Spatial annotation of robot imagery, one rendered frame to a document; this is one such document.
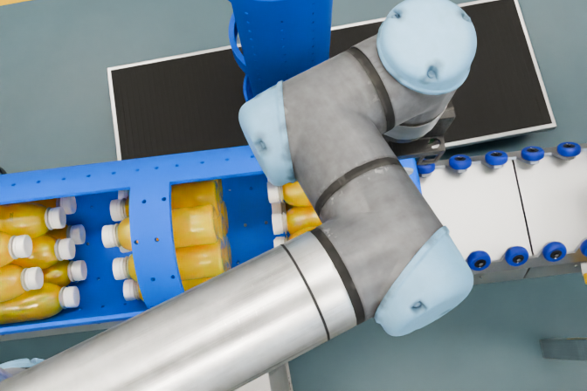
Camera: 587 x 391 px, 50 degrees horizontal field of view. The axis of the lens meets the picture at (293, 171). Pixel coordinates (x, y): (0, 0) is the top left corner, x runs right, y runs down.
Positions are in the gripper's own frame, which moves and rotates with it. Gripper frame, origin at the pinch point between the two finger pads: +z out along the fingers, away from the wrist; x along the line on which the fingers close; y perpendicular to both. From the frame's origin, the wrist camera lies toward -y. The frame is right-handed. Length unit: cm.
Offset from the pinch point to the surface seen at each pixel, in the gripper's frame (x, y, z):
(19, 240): 1, -56, 27
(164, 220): -0.4, -30.1, 20.5
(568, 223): -5, 46, 51
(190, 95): 65, -40, 130
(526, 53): 66, 79, 129
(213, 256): -5.7, -24.1, 30.4
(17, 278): -5, -58, 32
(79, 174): 10, -45, 25
